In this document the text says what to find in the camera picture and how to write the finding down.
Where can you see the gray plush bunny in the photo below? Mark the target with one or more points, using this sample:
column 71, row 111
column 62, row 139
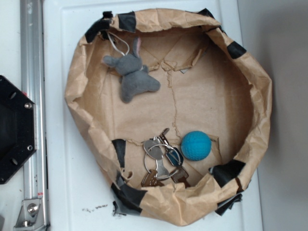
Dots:
column 135, row 75

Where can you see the metal corner bracket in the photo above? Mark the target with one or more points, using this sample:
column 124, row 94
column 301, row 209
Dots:
column 31, row 216

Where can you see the brown paper bag bin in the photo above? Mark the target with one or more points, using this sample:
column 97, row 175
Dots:
column 171, row 41

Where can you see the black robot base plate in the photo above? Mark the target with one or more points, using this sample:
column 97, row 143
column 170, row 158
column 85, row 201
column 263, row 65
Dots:
column 17, row 129

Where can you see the white tray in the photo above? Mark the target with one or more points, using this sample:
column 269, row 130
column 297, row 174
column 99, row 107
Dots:
column 80, row 198

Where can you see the bunch of metal keys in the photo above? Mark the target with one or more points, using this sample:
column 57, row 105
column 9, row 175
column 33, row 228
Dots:
column 168, row 162

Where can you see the blue foam golf ball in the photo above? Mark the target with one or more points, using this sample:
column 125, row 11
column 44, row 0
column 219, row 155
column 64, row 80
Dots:
column 196, row 145

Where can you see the aluminum extrusion rail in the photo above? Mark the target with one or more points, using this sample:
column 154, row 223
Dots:
column 33, row 84

